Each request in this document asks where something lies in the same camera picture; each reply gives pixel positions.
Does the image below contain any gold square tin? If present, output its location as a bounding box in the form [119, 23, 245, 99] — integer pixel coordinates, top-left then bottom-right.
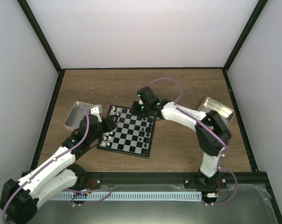
[198, 97, 235, 126]

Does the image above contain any light blue slotted cable duct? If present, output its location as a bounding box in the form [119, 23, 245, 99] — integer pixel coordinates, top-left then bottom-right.
[51, 191, 202, 202]

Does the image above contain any black frame post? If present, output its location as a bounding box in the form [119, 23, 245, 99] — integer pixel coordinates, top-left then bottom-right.
[16, 0, 62, 73]
[224, 0, 268, 70]

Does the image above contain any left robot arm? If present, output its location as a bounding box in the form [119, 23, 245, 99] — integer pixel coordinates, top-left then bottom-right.
[0, 114, 117, 224]

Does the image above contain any black white chessboard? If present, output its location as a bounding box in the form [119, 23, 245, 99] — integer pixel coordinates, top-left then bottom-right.
[97, 105, 156, 159]

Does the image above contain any pink square tin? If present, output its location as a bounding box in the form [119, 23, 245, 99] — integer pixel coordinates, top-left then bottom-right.
[64, 101, 95, 131]

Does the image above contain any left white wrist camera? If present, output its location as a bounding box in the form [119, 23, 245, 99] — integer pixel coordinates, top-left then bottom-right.
[90, 105, 103, 123]

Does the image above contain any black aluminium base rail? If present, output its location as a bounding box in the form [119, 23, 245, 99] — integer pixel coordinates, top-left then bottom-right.
[21, 171, 267, 189]

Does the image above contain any black frame post left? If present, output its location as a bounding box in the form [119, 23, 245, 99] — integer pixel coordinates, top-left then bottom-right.
[16, 0, 62, 73]

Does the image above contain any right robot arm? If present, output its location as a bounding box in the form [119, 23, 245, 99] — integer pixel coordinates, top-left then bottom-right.
[131, 86, 231, 188]

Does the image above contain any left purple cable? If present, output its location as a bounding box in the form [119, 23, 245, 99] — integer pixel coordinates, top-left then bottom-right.
[1, 105, 112, 224]

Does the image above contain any black frame post right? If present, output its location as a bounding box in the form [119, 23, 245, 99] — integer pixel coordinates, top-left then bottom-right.
[224, 0, 268, 70]

